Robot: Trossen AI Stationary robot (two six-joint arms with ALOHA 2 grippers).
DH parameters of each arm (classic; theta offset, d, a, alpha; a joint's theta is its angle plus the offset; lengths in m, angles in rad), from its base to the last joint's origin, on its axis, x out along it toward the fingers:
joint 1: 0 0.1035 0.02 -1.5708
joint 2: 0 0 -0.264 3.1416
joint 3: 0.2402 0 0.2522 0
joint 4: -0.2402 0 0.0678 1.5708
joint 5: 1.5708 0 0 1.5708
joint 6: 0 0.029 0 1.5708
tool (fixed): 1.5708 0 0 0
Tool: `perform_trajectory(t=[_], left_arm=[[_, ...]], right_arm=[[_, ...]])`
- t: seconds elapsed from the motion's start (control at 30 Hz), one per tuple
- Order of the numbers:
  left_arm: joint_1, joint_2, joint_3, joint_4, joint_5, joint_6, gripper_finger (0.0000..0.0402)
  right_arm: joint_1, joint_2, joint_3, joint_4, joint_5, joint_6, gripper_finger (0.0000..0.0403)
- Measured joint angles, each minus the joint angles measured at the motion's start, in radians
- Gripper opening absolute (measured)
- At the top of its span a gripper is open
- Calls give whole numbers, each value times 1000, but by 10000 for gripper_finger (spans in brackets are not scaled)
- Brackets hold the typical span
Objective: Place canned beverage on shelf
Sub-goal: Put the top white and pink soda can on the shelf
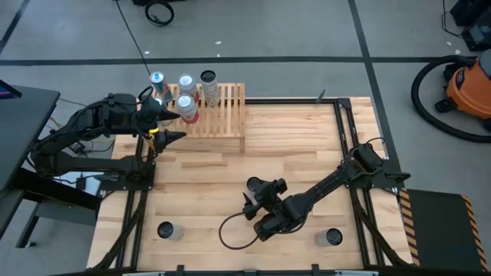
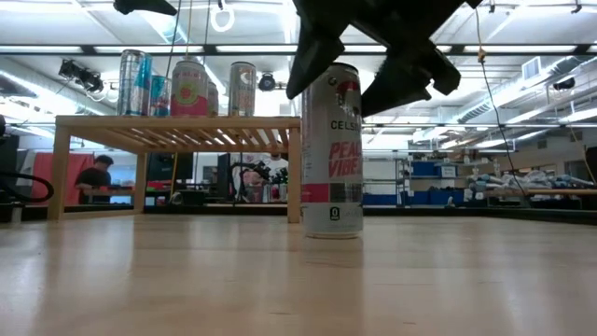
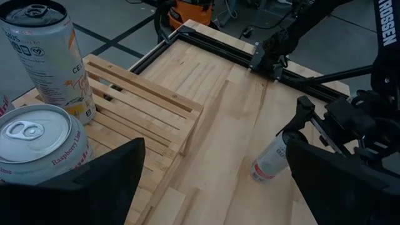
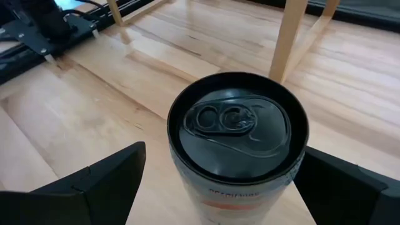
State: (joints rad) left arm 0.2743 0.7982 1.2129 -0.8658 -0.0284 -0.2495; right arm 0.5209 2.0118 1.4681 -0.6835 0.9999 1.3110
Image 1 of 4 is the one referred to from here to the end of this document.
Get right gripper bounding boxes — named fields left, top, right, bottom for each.
left=241, top=176, right=292, bottom=222

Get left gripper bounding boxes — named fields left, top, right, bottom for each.
left=130, top=95, right=188, bottom=154

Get pink white Spindrift can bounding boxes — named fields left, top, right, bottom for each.
left=176, top=94, right=200, bottom=125
left=178, top=73, right=200, bottom=104

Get wooden slatted shelf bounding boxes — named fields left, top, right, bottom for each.
left=142, top=83, right=246, bottom=154

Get white box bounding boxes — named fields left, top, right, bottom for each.
left=51, top=168, right=104, bottom=196

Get black desk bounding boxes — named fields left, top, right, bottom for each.
left=0, top=80, right=103, bottom=248

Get monitor with blue screen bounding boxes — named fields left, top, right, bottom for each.
left=0, top=79, right=23, bottom=100

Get black hazard-striped floor mat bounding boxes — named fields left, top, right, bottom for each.
left=398, top=188, right=490, bottom=273

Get orange shop vacuum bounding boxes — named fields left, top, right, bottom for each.
left=410, top=55, right=491, bottom=144
left=435, top=49, right=491, bottom=131

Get black equipment cases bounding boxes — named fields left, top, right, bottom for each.
left=449, top=0, right=491, bottom=53

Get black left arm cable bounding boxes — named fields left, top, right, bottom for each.
left=136, top=84, right=155, bottom=107

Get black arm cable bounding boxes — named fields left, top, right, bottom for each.
left=136, top=84, right=155, bottom=107
left=218, top=212, right=265, bottom=251

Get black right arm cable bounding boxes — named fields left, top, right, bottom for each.
left=218, top=212, right=265, bottom=251

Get long black floor cable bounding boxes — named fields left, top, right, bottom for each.
left=114, top=0, right=153, bottom=76

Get thin black floor cable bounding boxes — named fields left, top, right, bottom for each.
left=59, top=98, right=91, bottom=108

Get black aluminium table frame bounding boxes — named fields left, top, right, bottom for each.
left=91, top=97, right=414, bottom=276

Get coiled black cable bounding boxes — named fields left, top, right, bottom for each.
left=144, top=1, right=176, bottom=28

